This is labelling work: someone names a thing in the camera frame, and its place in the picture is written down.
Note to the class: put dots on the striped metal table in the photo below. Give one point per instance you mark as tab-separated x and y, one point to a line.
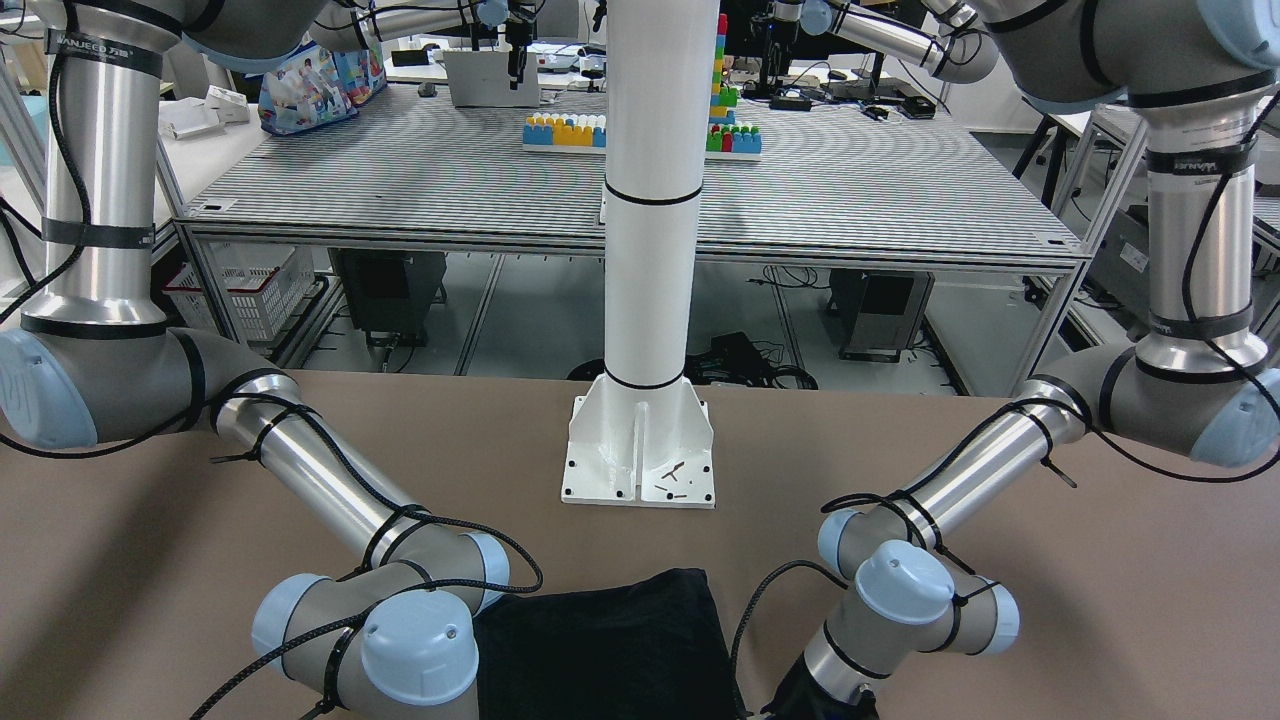
832	188

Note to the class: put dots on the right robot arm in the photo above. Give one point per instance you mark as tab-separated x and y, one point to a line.
93	368

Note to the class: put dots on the white plastic basket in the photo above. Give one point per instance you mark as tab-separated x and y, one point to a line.
264	284

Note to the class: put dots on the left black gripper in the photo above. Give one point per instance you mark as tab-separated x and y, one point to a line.
812	697

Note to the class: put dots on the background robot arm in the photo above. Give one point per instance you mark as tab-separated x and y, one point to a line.
961	53

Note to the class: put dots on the colourful building blocks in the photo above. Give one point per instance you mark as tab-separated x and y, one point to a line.
725	137

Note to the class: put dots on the black graphic t-shirt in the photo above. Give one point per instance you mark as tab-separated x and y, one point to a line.
650	650

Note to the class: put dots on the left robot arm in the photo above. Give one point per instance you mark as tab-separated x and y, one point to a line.
1196	385

